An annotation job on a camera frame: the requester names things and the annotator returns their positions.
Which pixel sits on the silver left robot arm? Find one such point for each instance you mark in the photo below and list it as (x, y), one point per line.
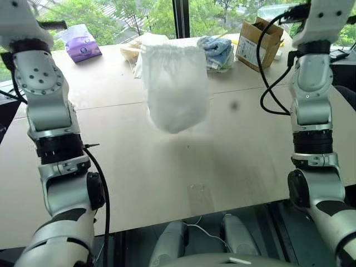
(47, 114)

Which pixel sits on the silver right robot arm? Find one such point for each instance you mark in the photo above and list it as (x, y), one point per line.
(314, 91)

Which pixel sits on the flat white bag stack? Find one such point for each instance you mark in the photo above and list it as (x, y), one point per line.
(138, 66)

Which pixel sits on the blue and white towel stack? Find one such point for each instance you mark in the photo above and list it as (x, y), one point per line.
(218, 54)

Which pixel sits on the clear plastic zip bag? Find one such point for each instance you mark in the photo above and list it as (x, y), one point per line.
(274, 12)

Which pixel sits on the yellow flat item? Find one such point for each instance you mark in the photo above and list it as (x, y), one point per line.
(235, 41)

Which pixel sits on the grey rounded robot leg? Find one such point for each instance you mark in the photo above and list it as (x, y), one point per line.
(239, 233)
(169, 244)

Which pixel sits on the open cardboard box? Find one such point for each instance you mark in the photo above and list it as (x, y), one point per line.
(250, 47)

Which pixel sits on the small white object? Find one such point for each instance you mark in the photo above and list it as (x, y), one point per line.
(278, 55)

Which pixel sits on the purple tissue pack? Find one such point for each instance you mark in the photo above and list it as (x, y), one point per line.
(82, 46)

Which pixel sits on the grey robot torso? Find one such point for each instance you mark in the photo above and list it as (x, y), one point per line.
(222, 261)

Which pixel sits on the black handheld device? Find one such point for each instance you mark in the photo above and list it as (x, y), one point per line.
(338, 55)

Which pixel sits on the dark window frame post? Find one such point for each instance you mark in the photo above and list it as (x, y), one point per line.
(181, 18)

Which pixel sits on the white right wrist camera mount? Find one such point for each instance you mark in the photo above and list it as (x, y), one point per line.
(322, 25)

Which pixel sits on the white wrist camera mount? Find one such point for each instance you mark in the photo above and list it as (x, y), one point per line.
(322, 25)
(22, 19)

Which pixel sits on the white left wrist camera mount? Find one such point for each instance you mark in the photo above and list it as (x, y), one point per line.
(22, 19)

